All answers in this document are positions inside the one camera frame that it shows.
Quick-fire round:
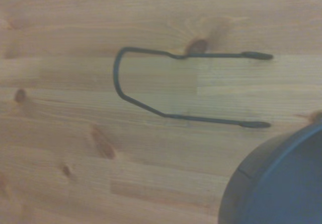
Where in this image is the dark blue bowl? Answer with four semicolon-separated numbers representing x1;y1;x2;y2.
218;120;322;224

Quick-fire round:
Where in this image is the black wire dish rack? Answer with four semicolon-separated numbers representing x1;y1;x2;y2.
113;47;274;129

